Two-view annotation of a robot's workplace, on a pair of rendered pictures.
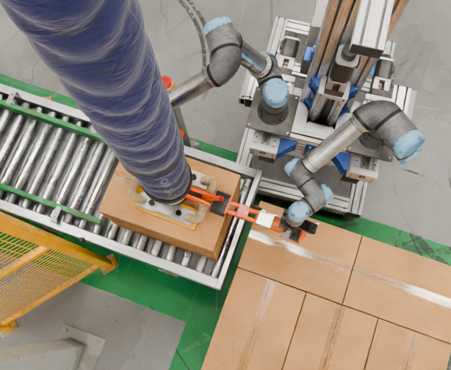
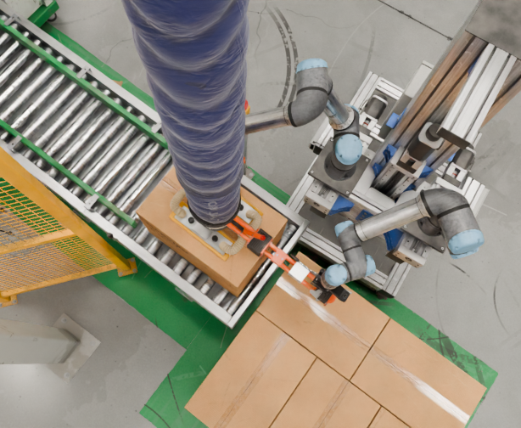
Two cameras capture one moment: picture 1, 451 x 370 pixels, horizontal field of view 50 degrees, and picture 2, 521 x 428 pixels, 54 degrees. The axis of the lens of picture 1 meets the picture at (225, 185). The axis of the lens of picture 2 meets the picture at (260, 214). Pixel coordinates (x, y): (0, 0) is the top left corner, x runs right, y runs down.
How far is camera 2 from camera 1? 0.05 m
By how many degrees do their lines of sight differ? 1
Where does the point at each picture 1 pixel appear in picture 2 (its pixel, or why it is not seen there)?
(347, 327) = (347, 406)
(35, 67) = (114, 48)
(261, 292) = (272, 343)
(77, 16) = (190, 26)
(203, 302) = (210, 335)
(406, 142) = (465, 239)
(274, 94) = (346, 150)
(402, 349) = not seen: outside the picture
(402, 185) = (445, 278)
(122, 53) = (217, 71)
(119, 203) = (159, 211)
